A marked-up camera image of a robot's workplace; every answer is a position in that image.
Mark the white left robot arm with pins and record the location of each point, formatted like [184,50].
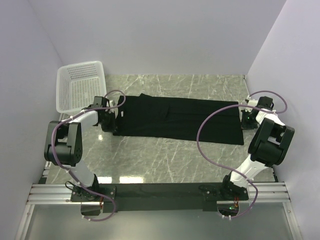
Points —
[64,145]

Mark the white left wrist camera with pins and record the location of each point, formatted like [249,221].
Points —
[112,105]

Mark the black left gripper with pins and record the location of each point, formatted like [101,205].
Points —
[111,127]

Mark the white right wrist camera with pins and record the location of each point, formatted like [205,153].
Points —
[251,101]

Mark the white plastic basket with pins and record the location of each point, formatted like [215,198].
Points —
[77,85]

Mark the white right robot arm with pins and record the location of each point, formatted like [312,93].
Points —
[268,147]

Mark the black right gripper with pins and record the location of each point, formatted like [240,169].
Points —
[244,125]

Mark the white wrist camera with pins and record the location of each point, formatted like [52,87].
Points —
[112,105]
[251,101]

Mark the black t-shirt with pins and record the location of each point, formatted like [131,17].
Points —
[179,118]

